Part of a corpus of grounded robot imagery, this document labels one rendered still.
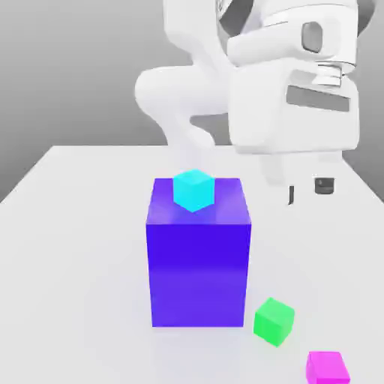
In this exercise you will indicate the small cyan cube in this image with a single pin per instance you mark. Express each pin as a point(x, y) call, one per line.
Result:
point(193, 190)

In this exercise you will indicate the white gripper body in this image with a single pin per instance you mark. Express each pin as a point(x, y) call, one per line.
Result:
point(258, 120)

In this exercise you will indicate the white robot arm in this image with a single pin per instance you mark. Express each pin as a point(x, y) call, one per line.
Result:
point(186, 90)

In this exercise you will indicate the small magenta cube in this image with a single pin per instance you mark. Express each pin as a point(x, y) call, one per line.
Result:
point(327, 369)

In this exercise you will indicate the large blue box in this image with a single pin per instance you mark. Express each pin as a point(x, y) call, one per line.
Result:
point(198, 270)

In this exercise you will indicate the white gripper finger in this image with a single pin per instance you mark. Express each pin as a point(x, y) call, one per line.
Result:
point(324, 180)
point(276, 174)

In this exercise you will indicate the small green cube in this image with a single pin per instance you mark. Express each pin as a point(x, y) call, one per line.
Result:
point(273, 322)

